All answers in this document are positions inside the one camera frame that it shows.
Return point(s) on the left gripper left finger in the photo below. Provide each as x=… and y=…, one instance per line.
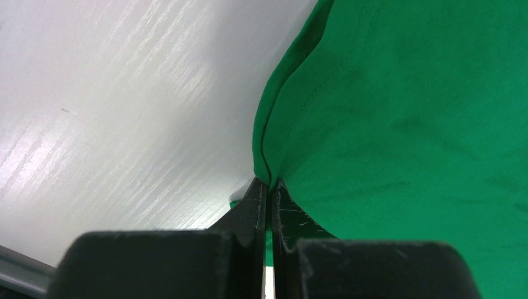
x=227, y=260

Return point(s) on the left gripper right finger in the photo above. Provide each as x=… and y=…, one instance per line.
x=310, y=262

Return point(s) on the green t-shirt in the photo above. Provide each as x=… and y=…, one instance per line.
x=407, y=120

